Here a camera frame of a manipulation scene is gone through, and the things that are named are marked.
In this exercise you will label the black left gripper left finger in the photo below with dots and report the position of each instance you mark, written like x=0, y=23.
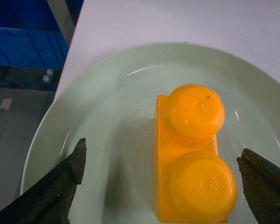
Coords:
x=50, y=199

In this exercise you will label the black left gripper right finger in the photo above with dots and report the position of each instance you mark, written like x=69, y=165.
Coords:
x=261, y=186

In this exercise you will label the yellow toy block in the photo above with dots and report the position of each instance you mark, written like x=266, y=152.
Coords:
x=192, y=184

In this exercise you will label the green plate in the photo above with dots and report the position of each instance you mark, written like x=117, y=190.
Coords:
x=112, y=105

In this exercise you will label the blue bin lower left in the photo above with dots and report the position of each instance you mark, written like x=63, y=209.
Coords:
x=32, y=48

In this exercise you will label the steel shelving rack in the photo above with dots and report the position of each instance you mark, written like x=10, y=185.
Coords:
x=66, y=14

